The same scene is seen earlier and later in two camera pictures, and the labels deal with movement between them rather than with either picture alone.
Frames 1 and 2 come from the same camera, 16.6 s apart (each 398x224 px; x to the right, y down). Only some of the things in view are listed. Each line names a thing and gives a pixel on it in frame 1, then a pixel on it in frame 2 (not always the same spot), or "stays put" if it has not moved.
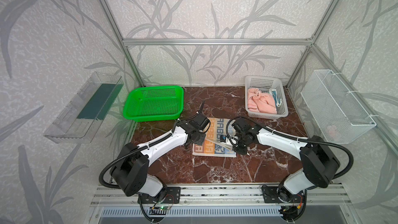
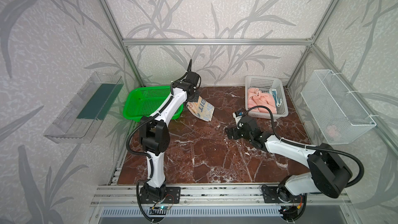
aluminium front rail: [320, 195] stays put
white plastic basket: [265, 83] stays put
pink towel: [263, 102] stays put
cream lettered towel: [219, 140] -> [202, 109]
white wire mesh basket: [338, 115] stays put
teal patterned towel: [278, 101] stays put
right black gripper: [239, 144] -> [235, 131]
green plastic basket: [154, 102] stays put
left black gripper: [200, 118] -> [193, 94]
